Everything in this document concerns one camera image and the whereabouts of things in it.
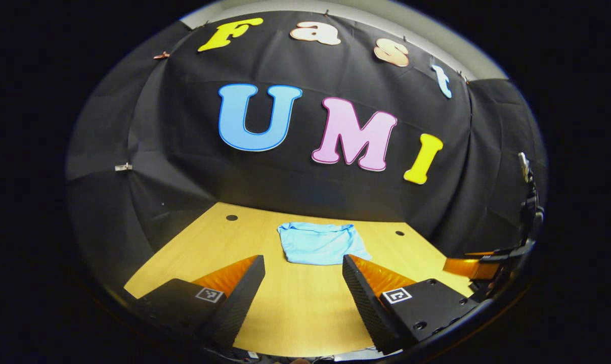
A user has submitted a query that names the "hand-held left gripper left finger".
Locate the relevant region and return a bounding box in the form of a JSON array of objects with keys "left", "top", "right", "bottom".
[{"left": 134, "top": 255, "right": 266, "bottom": 350}]

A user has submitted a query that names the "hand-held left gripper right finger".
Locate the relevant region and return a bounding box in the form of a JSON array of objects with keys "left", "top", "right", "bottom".
[{"left": 342, "top": 254, "right": 481, "bottom": 355}]

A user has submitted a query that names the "light blue T-shirt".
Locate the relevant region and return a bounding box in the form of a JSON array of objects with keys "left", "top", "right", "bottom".
[{"left": 277, "top": 221, "right": 373, "bottom": 266}]

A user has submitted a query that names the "black backdrop cloth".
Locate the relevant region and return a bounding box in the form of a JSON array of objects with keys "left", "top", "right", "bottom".
[{"left": 65, "top": 10, "right": 548, "bottom": 294}]

